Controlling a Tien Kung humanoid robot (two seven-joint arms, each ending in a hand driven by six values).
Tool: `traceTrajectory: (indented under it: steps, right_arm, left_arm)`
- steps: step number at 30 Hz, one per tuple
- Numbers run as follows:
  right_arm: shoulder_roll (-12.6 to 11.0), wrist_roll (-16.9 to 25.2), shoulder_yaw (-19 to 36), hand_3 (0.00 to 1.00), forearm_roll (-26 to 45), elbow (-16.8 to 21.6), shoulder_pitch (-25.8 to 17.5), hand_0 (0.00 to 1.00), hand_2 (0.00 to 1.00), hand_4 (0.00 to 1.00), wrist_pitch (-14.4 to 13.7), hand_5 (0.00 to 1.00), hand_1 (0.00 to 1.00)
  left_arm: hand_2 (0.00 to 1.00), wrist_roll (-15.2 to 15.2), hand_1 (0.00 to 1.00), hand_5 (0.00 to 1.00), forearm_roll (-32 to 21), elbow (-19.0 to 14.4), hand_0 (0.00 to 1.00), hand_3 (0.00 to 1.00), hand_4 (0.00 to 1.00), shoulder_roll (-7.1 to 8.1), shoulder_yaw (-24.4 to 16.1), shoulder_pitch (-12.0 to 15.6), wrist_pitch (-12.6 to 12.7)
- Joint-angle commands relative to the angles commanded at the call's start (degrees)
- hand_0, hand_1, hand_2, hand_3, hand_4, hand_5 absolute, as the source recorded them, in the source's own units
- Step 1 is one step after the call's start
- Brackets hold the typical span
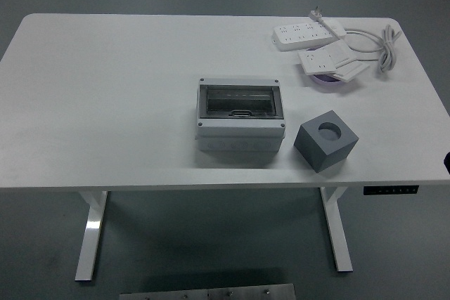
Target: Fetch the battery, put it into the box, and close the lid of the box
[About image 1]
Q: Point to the grey plastic junction box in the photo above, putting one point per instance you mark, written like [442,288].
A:
[239,135]

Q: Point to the smoky transparent box lid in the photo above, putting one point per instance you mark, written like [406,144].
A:
[239,101]

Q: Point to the grey cube battery holder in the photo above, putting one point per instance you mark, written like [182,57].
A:
[316,149]

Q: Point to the purple round disc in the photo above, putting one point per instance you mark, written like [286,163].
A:
[325,80]

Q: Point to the white power strip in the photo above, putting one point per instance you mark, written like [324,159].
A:
[299,36]

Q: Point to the white table leg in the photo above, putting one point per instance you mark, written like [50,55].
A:
[335,229]
[91,229]

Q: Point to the grey metal plate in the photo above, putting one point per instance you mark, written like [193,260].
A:
[207,293]

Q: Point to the black table control panel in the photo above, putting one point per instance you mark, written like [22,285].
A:
[391,190]

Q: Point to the white wall socket panel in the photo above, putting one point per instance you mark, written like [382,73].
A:
[316,61]

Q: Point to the white wall switch panel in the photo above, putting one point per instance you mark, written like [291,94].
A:
[341,50]
[353,70]

